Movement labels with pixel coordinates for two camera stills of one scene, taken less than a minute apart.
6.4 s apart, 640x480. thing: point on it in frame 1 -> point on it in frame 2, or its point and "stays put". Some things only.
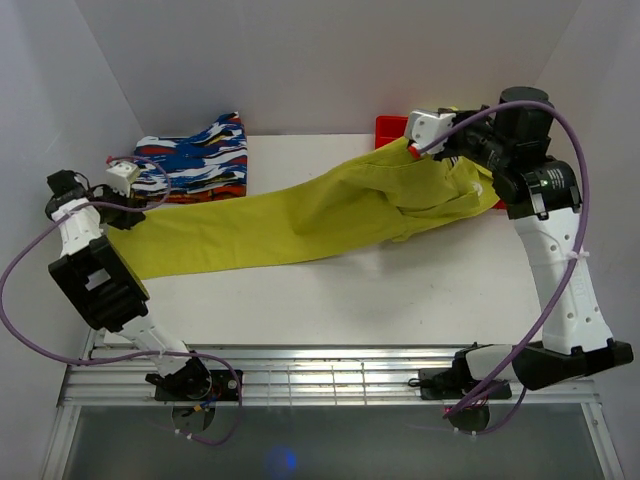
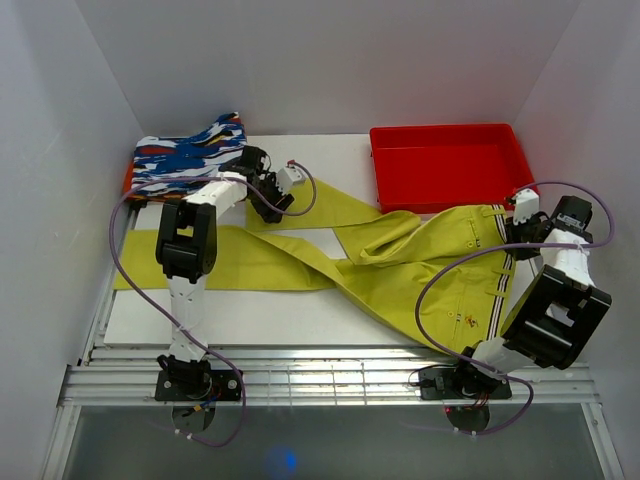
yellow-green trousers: (397, 193) -> (453, 269)
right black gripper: (463, 115) -> (513, 229)
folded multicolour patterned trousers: (211, 165) stays put
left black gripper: (128, 220) -> (278, 197)
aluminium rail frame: (110, 374) stays put
